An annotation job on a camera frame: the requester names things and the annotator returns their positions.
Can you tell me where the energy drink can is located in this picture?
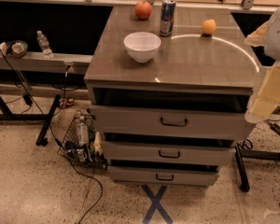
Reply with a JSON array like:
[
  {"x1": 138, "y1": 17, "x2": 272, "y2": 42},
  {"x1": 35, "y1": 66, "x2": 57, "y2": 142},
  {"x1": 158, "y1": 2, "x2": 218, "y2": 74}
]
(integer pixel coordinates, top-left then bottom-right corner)
[{"x1": 160, "y1": 0, "x2": 175, "y2": 36}]

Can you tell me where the black desk leg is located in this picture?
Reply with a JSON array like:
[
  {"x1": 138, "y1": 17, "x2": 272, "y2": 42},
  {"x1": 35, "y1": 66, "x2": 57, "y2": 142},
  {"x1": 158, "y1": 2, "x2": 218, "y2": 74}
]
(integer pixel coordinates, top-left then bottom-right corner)
[
  {"x1": 235, "y1": 145, "x2": 280, "y2": 192},
  {"x1": 0, "y1": 94, "x2": 61, "y2": 147}
]

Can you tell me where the grey drawer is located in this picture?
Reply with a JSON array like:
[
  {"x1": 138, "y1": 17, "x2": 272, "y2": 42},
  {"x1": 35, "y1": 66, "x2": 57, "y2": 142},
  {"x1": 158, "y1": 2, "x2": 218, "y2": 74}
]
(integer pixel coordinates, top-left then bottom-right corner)
[
  {"x1": 103, "y1": 141, "x2": 234, "y2": 166},
  {"x1": 108, "y1": 166, "x2": 218, "y2": 186},
  {"x1": 90, "y1": 105, "x2": 255, "y2": 141}
]

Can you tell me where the orange fruit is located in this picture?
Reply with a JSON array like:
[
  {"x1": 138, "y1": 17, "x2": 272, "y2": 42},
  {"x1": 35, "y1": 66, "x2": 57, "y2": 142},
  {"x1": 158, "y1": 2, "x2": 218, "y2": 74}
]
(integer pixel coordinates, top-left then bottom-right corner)
[{"x1": 202, "y1": 20, "x2": 217, "y2": 35}]

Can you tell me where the bottom grey drawer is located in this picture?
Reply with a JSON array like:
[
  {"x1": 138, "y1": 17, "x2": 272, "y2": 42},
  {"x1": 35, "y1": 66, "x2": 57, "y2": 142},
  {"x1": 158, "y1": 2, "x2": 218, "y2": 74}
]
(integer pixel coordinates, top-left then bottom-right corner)
[{"x1": 108, "y1": 166, "x2": 218, "y2": 186}]

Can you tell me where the small bowl with items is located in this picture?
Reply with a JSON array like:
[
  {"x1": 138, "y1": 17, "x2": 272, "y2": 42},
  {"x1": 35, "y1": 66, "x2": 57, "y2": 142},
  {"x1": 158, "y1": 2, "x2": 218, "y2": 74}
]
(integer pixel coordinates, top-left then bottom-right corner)
[{"x1": 0, "y1": 40, "x2": 28, "y2": 59}]

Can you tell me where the red apple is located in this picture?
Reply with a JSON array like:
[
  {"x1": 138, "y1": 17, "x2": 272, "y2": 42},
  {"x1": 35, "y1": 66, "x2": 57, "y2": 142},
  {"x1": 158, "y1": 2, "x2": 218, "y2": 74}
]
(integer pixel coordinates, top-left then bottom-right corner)
[{"x1": 134, "y1": 0, "x2": 152, "y2": 20}]

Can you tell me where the grey drawer cabinet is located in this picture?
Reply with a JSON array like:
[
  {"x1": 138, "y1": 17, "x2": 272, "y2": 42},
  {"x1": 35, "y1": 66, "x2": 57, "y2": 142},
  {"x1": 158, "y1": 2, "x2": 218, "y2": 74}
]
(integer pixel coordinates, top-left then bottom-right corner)
[{"x1": 85, "y1": 6, "x2": 260, "y2": 173}]

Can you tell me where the top grey drawer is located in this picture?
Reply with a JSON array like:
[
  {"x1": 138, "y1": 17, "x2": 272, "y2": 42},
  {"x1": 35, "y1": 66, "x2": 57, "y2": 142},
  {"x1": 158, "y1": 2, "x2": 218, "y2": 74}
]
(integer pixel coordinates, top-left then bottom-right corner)
[{"x1": 90, "y1": 105, "x2": 255, "y2": 141}]

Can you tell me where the grey side bench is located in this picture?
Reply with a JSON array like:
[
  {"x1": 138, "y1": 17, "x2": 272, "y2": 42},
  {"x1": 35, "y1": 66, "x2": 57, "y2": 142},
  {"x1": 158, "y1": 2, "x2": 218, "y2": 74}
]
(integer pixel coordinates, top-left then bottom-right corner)
[{"x1": 0, "y1": 51, "x2": 92, "y2": 75}]

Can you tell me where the black floor cable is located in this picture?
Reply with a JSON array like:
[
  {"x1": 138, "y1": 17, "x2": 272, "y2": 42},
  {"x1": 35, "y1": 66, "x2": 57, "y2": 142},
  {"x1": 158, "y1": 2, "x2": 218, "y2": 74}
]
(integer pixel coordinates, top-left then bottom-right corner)
[{"x1": 0, "y1": 49, "x2": 104, "y2": 224}]

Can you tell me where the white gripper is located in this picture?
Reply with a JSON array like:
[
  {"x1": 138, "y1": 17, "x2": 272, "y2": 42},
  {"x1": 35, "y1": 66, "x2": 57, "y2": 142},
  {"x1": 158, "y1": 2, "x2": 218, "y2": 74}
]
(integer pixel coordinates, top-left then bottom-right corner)
[{"x1": 245, "y1": 7, "x2": 280, "y2": 123}]

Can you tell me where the black desk leg right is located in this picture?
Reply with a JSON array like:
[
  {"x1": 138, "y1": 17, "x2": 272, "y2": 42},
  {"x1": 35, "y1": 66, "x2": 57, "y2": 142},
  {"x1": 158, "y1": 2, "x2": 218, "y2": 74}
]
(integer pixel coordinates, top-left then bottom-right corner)
[{"x1": 235, "y1": 145, "x2": 280, "y2": 192}]

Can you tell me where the white bowl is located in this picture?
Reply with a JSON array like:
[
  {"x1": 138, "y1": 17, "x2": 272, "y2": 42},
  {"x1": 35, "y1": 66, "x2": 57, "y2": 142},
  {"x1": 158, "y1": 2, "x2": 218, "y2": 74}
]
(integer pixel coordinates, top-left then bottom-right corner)
[{"x1": 123, "y1": 32, "x2": 161, "y2": 63}]

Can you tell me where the black power adapter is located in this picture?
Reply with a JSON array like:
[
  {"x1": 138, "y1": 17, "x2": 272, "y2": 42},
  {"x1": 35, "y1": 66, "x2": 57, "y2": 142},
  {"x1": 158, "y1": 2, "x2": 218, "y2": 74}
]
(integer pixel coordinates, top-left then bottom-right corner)
[{"x1": 265, "y1": 120, "x2": 280, "y2": 136}]

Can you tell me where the black desk leg left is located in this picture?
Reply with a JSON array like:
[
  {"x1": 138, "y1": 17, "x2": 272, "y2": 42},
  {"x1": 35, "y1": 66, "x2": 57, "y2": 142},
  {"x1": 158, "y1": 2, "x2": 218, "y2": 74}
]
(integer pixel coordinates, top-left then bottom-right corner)
[{"x1": 0, "y1": 94, "x2": 61, "y2": 147}]

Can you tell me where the middle grey drawer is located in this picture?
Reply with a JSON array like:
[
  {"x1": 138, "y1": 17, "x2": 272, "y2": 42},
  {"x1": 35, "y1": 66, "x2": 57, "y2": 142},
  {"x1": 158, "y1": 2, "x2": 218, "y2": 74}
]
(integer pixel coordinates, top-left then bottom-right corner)
[{"x1": 103, "y1": 141, "x2": 234, "y2": 166}]

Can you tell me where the clear water bottle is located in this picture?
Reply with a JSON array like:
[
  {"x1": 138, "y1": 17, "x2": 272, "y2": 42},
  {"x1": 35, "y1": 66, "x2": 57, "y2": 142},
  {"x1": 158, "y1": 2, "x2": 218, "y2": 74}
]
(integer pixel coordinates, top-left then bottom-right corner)
[{"x1": 36, "y1": 31, "x2": 53, "y2": 59}]

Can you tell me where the wire basket with trash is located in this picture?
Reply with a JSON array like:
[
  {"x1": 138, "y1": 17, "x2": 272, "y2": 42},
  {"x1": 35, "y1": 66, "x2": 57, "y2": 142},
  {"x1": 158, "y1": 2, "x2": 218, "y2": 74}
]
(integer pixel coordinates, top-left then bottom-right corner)
[{"x1": 59, "y1": 109, "x2": 107, "y2": 170}]

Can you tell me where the plastic bottle in basket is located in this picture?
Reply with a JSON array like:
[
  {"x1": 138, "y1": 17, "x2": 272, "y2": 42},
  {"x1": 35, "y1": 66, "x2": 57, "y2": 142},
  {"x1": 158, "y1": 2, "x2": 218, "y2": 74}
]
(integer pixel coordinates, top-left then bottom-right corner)
[{"x1": 77, "y1": 116, "x2": 89, "y2": 147}]

